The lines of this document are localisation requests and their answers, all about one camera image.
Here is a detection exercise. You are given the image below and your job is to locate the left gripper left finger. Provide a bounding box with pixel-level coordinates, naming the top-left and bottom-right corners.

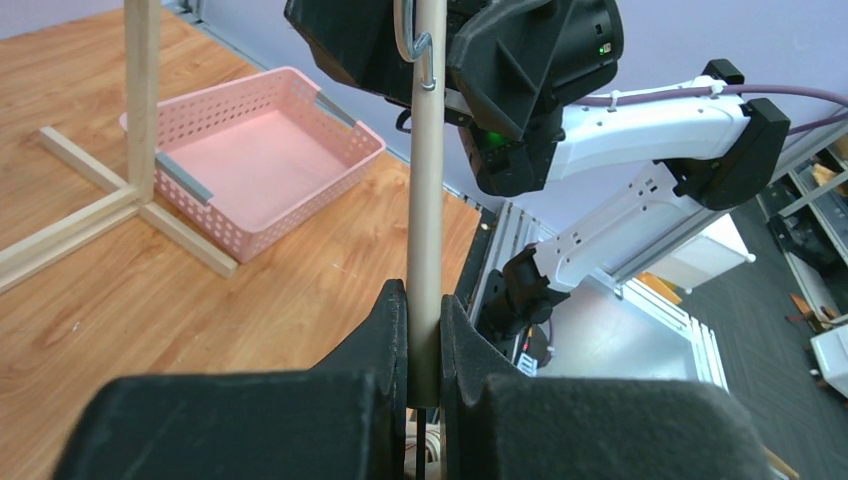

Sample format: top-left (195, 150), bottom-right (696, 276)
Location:
top-left (53, 280), bottom-right (407, 479)

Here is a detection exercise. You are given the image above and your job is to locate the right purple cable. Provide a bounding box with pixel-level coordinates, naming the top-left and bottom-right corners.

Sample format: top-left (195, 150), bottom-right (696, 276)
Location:
top-left (576, 83), bottom-right (848, 134)

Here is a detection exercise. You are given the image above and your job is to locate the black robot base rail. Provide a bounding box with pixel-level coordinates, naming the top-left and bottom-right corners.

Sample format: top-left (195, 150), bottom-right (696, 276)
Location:
top-left (454, 202), bottom-right (524, 328)

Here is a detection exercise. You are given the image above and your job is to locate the cream underwear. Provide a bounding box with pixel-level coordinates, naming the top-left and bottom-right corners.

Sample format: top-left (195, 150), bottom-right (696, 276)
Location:
top-left (404, 421), bottom-right (443, 480)

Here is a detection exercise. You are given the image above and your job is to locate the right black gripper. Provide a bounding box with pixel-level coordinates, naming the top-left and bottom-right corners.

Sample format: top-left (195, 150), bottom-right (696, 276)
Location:
top-left (446, 0), bottom-right (624, 140)

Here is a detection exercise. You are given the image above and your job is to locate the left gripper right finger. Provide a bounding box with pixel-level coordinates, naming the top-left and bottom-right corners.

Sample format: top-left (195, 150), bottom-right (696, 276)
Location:
top-left (440, 295), bottom-right (772, 479)

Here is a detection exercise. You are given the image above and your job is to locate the beige hanger with cream underwear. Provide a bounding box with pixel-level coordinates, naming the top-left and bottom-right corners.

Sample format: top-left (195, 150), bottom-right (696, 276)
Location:
top-left (393, 0), bottom-right (449, 480)

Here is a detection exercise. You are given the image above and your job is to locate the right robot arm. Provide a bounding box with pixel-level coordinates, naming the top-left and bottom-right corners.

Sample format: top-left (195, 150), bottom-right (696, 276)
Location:
top-left (284, 1), bottom-right (790, 343)

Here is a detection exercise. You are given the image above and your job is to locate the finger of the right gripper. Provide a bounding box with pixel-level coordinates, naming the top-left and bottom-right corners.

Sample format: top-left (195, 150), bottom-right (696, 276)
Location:
top-left (284, 0), bottom-right (411, 105)

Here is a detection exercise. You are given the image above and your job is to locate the pink plastic basket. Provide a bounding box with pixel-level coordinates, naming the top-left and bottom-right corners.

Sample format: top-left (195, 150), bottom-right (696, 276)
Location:
top-left (154, 67), bottom-right (386, 263)

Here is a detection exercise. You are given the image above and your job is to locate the wooden clothes rack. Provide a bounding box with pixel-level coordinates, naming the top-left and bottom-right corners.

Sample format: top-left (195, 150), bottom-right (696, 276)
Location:
top-left (1, 1), bottom-right (238, 292)

